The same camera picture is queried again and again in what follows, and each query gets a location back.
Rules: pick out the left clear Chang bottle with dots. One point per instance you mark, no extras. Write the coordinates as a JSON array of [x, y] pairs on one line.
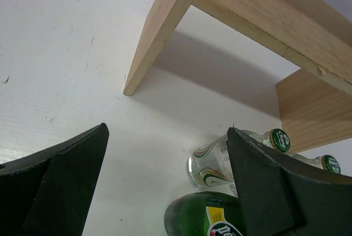
[[210, 166]]

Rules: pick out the green glass bottle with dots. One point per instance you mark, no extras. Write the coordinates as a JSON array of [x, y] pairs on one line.
[[205, 213]]

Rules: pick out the right clear Chang bottle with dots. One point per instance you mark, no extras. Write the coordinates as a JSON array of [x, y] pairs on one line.
[[325, 162]]

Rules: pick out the clear chang bottle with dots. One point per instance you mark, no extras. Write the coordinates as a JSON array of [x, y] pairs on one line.
[[325, 162], [210, 166]]

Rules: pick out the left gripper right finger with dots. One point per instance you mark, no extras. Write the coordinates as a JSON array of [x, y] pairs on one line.
[[280, 195]]

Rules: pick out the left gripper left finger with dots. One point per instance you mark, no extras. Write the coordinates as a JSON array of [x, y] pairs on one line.
[[50, 192]]

